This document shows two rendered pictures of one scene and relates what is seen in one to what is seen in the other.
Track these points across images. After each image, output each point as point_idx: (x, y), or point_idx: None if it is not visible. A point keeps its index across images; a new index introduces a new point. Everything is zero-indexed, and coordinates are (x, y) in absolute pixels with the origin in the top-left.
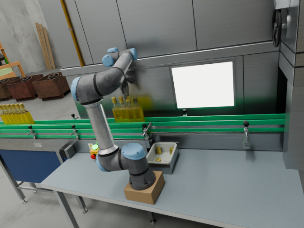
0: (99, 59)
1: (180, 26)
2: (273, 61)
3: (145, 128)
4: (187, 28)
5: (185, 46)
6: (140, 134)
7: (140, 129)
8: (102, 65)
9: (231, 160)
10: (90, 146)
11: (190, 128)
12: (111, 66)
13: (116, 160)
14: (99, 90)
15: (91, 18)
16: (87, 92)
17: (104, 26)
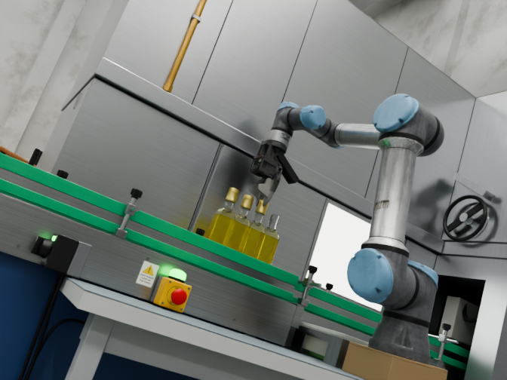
0: (210, 106)
1: (359, 152)
2: (429, 265)
3: (313, 275)
4: (365, 162)
5: (353, 183)
6: (287, 288)
7: (296, 275)
8: (216, 121)
9: None
10: (145, 274)
11: (348, 318)
12: (310, 128)
13: (412, 275)
14: (439, 136)
15: (244, 38)
16: (427, 126)
17: (259, 67)
